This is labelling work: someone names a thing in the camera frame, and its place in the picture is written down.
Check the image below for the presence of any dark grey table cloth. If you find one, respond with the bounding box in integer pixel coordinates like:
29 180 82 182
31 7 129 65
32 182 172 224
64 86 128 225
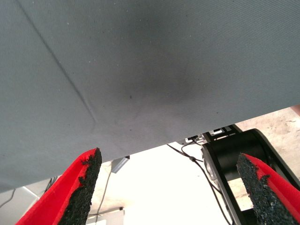
0 0 300 194

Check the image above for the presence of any grey metal table bracket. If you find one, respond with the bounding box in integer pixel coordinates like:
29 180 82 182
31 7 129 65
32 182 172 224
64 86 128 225
112 156 130 174

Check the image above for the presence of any pale grey box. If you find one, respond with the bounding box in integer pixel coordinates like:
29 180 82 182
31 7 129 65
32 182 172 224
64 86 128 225
0 179 58 225

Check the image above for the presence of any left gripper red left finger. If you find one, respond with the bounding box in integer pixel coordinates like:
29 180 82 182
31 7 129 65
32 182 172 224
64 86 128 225
15 147 103 225

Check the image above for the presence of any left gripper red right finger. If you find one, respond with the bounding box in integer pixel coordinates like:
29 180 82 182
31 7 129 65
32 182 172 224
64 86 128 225
236 153 300 225

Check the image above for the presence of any thin black floor cable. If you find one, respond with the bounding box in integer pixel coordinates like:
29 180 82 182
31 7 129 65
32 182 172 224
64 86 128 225
166 138 233 225

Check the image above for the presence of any thin grey cable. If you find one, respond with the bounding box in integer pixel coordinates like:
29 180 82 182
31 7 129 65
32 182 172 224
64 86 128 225
93 172 111 218

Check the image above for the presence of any black cylinder robot frame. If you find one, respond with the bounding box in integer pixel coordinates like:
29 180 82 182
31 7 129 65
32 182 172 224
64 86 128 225
201 124 300 225

